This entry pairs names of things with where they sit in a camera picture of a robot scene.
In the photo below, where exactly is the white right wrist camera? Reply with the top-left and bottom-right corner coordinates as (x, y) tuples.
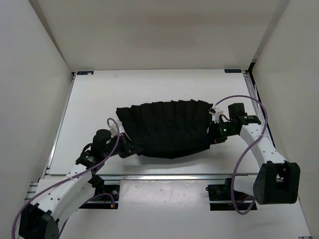
(209, 108), (224, 123)

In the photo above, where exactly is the blue corner label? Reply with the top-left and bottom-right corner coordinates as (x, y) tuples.
(224, 69), (242, 73)
(77, 71), (94, 75)

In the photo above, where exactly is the aluminium table rail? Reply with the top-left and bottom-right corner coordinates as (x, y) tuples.
(39, 173), (265, 182)

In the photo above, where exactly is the blue left corner label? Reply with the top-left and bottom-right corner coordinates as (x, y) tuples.
(77, 71), (94, 75)

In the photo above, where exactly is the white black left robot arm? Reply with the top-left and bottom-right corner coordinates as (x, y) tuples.
(18, 129), (142, 239)

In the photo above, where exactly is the blue right corner label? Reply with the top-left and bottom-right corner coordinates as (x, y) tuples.
(224, 69), (242, 73)

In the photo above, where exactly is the white front cover board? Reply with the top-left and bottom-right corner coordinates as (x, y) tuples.
(61, 181), (311, 239)

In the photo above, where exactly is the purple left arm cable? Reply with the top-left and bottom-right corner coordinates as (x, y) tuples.
(11, 118), (120, 239)

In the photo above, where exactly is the black pleated skirt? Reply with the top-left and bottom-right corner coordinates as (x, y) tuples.
(116, 100), (212, 159)

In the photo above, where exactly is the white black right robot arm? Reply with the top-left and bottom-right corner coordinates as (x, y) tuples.
(209, 103), (301, 205)

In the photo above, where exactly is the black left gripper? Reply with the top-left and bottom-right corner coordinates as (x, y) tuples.
(102, 132), (143, 158)

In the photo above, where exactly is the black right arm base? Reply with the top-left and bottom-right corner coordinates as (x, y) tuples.
(205, 178), (253, 211)

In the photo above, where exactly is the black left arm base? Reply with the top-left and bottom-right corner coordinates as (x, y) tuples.
(80, 175), (120, 210)

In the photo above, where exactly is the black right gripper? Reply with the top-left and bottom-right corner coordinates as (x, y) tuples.
(204, 119), (238, 145)

